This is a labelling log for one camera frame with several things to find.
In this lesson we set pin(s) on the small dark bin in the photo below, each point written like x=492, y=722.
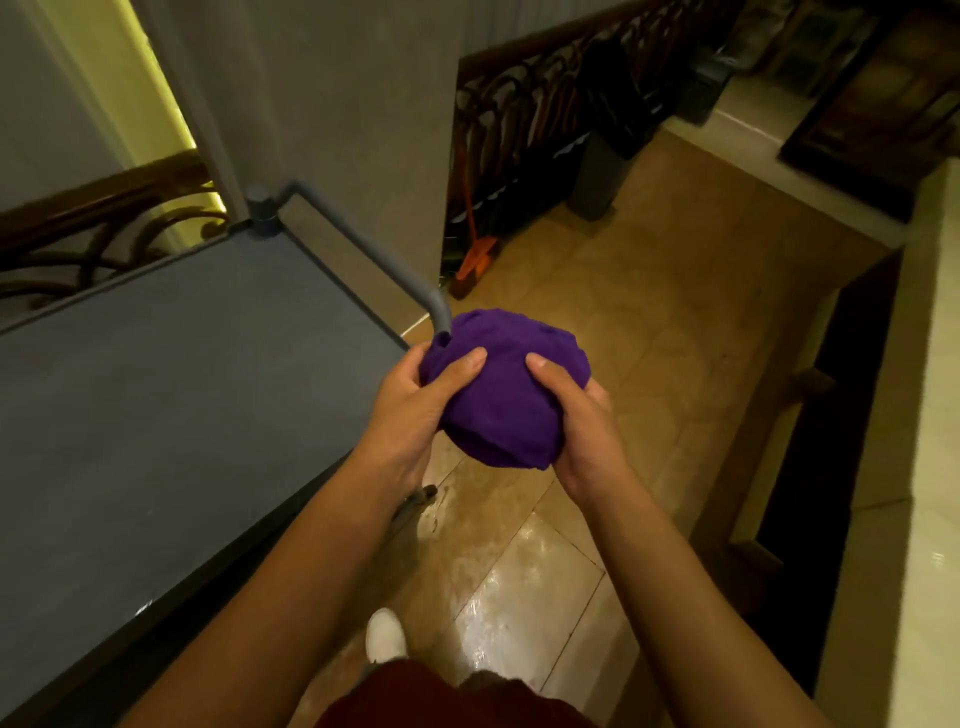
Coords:
x=703, y=90

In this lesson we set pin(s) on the person's left hand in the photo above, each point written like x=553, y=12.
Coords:
x=401, y=427

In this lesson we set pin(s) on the long dark wooden railing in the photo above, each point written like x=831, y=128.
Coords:
x=525, y=112

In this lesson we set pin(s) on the orange broom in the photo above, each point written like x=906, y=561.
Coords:
x=474, y=262

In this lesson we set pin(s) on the dark red shorts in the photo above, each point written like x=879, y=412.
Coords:
x=420, y=701

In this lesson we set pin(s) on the curved dark wooden railing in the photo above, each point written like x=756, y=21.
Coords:
x=97, y=225

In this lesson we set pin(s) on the grey platform cart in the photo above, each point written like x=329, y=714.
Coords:
x=165, y=420

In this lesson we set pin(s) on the dark wooden counter door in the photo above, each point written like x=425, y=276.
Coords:
x=795, y=487

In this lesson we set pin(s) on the white stone counter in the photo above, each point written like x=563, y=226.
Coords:
x=907, y=487

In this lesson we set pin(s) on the grey bin with black bag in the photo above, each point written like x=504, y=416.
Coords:
x=607, y=142

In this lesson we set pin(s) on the purple cloth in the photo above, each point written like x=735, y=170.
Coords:
x=506, y=405

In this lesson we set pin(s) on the dark wooden cabinet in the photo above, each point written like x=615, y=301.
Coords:
x=877, y=112

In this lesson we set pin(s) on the person's right thumb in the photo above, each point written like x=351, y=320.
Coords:
x=550, y=379

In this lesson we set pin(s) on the person's left forearm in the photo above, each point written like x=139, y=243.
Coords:
x=300, y=585

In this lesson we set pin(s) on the person's right hand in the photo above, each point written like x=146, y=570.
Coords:
x=592, y=450

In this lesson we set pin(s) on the person's left thumb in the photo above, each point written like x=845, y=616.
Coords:
x=459, y=373

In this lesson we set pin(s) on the white shoe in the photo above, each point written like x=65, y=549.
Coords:
x=385, y=636

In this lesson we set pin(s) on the person's right forearm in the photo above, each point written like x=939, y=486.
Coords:
x=675, y=600

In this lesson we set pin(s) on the black cart caster wheel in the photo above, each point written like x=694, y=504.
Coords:
x=421, y=496

